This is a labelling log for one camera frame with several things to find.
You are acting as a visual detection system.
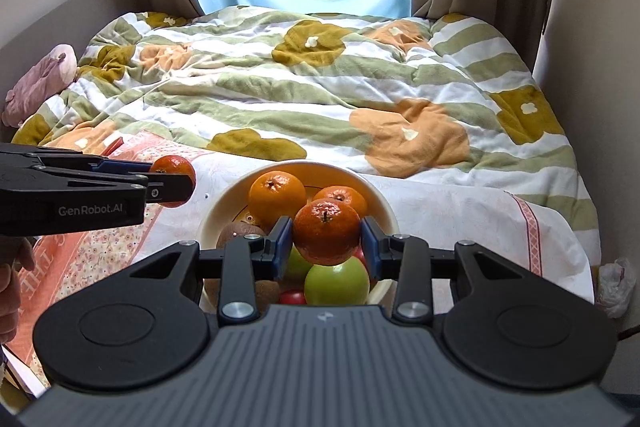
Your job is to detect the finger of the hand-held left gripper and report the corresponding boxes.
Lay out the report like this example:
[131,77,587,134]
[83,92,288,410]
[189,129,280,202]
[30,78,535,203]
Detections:
[66,173,197,204]
[82,158,157,176]

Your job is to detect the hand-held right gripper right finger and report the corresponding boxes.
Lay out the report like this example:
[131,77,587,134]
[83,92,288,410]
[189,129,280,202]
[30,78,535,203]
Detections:
[360,216,546,326]

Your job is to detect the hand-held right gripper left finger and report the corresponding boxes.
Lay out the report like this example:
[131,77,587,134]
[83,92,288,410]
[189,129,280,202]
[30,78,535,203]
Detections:
[128,216,293,326]

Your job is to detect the small green apple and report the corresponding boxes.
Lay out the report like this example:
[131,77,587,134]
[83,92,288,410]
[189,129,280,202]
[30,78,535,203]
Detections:
[285,247,315,283]

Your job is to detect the small mandarin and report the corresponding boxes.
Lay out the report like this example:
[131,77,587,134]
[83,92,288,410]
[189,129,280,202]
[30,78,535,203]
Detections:
[148,155,197,208]
[292,199,362,267]

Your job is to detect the large green apple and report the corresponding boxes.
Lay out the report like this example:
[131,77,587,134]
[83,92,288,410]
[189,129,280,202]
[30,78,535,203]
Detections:
[304,256,372,306]

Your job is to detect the brown kiwi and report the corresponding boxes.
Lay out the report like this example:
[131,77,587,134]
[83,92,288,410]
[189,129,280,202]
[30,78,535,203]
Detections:
[202,279,282,308]

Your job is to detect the kiwi with green sticker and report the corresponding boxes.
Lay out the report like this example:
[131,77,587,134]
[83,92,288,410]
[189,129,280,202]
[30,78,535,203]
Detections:
[216,221,268,250]

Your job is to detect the cream ceramic bowl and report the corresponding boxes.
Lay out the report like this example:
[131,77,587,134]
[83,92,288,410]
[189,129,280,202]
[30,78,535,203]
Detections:
[197,161,401,308]

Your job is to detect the person's left hand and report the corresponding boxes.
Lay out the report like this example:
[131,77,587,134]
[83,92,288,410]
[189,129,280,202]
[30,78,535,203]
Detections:
[0,234,37,347]

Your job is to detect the large orange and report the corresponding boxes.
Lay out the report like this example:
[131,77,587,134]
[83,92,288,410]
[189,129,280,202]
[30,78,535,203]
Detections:
[248,172,307,233]
[312,185,368,218]

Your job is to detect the white towel with pink stripes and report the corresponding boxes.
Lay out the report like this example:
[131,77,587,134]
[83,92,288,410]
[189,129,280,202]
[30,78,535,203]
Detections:
[10,129,596,383]

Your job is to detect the pink plush toy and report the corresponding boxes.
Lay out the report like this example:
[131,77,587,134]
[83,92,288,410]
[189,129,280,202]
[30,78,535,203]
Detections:
[1,44,78,128]

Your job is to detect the floral striped blanket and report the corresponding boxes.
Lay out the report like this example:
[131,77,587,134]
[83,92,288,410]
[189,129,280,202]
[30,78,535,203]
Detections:
[10,4,601,263]

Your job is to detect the beige bed headboard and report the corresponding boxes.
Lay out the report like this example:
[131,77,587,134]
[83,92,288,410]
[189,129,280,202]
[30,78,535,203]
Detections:
[0,0,151,108]

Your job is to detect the white plastic bag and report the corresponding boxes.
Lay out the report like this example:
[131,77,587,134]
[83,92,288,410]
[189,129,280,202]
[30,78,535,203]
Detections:
[592,257,638,319]

